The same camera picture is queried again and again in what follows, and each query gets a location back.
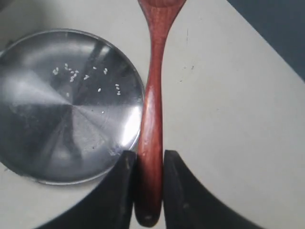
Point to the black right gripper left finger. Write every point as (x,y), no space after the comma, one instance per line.
(108,206)

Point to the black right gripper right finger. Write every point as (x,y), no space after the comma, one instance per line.
(189,205)

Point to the dark red wooden spoon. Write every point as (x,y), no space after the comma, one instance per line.
(160,15)

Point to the round steel plate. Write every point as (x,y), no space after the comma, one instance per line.
(70,104)

